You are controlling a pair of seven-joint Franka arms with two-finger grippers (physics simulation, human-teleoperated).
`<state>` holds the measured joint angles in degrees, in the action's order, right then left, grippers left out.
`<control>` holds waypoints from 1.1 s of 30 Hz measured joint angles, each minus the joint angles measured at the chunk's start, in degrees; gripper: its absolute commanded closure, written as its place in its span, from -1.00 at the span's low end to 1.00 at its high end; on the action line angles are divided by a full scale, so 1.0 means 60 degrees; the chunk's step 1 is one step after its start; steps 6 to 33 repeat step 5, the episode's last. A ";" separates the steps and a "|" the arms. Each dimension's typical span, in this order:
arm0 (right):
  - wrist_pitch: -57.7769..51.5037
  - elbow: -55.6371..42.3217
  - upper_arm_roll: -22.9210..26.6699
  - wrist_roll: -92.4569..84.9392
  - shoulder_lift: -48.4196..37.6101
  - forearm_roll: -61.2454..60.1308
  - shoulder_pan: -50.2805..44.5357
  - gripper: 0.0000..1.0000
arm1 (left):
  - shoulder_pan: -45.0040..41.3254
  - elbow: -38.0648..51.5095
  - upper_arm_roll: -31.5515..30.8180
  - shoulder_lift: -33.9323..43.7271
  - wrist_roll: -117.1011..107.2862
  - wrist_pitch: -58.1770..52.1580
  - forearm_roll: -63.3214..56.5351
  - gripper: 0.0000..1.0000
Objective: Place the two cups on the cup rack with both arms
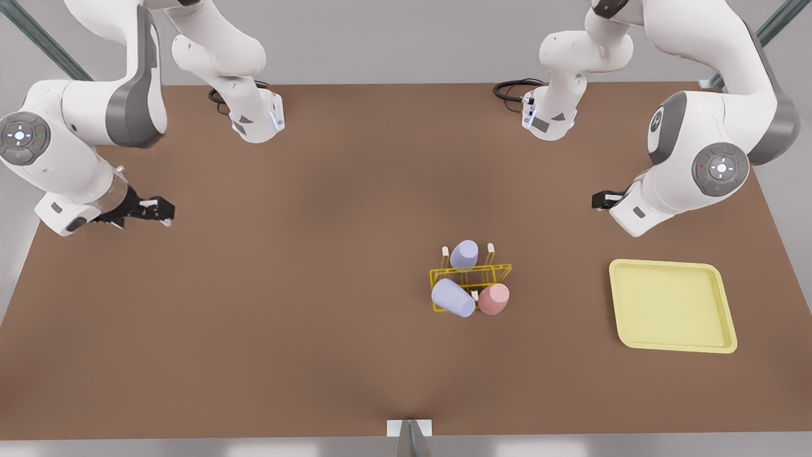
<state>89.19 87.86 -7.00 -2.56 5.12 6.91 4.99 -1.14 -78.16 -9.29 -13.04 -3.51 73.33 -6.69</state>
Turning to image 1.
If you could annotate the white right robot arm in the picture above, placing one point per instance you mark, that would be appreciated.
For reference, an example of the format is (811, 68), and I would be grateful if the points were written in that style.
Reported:
(76, 108)

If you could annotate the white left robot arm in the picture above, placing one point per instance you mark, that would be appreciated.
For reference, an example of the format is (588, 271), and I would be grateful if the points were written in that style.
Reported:
(710, 127)

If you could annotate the yellow tray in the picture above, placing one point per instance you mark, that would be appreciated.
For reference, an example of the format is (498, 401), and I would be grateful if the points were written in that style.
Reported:
(672, 306)

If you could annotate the pink cup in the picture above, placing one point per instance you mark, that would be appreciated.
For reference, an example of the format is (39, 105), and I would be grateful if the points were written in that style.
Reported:
(493, 299)

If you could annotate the small lavender cup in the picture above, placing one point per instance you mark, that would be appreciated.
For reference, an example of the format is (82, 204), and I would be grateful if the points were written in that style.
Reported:
(464, 254)

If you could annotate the large lavender cup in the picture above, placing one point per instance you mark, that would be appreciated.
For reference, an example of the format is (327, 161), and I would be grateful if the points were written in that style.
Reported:
(453, 298)

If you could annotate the silver frame post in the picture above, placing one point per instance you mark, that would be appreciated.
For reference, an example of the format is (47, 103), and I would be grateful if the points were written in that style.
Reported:
(44, 41)
(410, 438)
(771, 28)

